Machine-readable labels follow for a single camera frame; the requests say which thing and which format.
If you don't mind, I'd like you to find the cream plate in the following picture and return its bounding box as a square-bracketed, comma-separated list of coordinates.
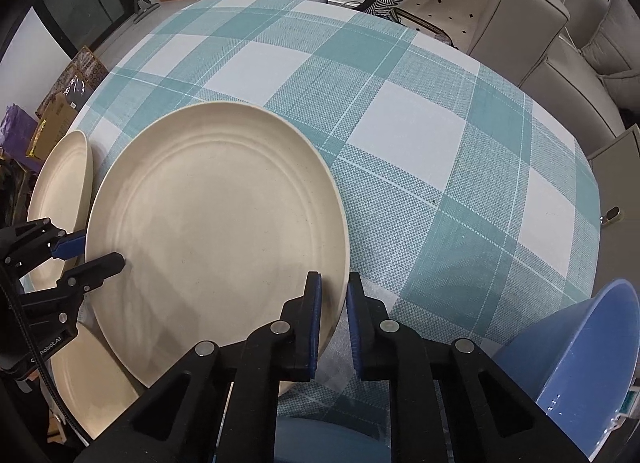
[50, 320, 141, 441]
[26, 130, 94, 289]
[85, 101, 350, 396]

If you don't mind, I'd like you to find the blue bowl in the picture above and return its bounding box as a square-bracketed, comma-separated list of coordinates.
[275, 415, 393, 463]
[492, 279, 640, 461]

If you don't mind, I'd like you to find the brown cardboard box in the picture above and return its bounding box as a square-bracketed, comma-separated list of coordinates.
[27, 92, 81, 160]

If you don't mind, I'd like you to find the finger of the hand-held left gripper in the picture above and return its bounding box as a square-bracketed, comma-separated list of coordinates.
[0, 217, 86, 271]
[20, 252, 126, 326]

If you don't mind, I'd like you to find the grey safe cabinet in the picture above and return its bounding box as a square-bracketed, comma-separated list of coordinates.
[587, 126, 640, 264]

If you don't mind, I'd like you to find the grey sofa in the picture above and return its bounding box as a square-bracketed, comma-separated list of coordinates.
[467, 0, 640, 154]

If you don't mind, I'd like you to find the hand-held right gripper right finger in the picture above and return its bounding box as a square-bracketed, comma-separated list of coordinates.
[346, 271, 588, 463]

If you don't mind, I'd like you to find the grey mop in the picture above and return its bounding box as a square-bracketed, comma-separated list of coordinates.
[131, 0, 158, 24]

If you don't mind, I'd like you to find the patterned cardboard box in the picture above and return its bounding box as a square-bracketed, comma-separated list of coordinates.
[64, 46, 108, 94]

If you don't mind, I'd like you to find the teal checked tablecloth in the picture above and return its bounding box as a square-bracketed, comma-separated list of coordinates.
[75, 0, 601, 444]

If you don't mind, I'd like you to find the purple bag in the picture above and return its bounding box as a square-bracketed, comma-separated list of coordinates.
[0, 103, 38, 159]

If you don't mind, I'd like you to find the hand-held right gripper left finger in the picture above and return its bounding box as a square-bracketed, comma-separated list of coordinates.
[72, 270, 323, 463]

